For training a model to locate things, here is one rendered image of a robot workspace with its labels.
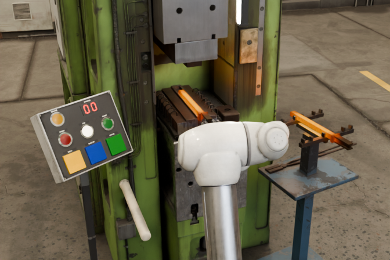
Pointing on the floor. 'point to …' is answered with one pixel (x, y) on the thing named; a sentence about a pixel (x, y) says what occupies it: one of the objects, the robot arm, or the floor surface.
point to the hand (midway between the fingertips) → (206, 119)
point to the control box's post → (88, 215)
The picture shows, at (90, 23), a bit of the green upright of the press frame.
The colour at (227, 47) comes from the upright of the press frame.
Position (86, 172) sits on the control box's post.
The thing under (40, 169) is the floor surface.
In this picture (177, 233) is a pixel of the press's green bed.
